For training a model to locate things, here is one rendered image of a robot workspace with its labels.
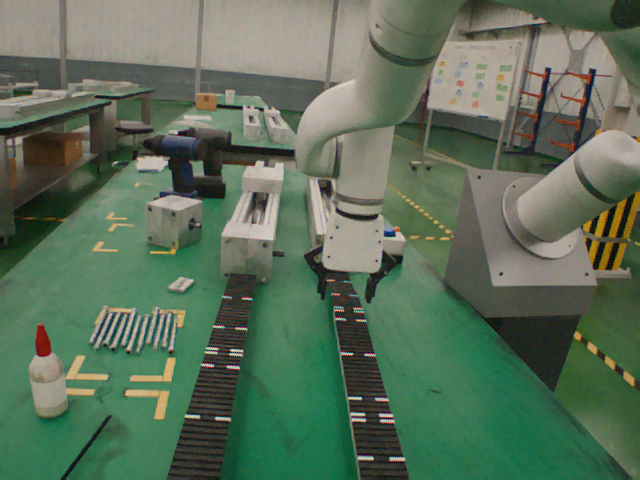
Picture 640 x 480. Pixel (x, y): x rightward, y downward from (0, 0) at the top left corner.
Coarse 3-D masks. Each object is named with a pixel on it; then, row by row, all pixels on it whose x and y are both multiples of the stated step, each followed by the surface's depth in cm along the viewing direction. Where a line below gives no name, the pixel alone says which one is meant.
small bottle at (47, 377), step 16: (48, 336) 50; (48, 352) 50; (32, 368) 50; (48, 368) 50; (32, 384) 50; (48, 384) 50; (64, 384) 52; (48, 400) 51; (64, 400) 53; (48, 416) 51
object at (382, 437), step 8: (360, 432) 51; (368, 432) 51; (376, 432) 52; (384, 432) 52; (392, 432) 52; (360, 440) 50; (368, 440) 50; (376, 440) 50; (384, 440) 51; (392, 440) 51
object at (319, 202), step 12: (312, 180) 151; (312, 192) 136; (324, 192) 149; (312, 204) 124; (324, 204) 135; (312, 216) 121; (324, 216) 114; (312, 228) 116; (324, 228) 104; (312, 240) 112
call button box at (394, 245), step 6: (384, 234) 112; (396, 234) 113; (384, 240) 110; (390, 240) 110; (396, 240) 110; (402, 240) 111; (384, 246) 111; (390, 246) 111; (396, 246) 111; (402, 246) 111; (390, 252) 111; (396, 252) 111; (402, 252) 111; (396, 258) 112; (402, 258) 112
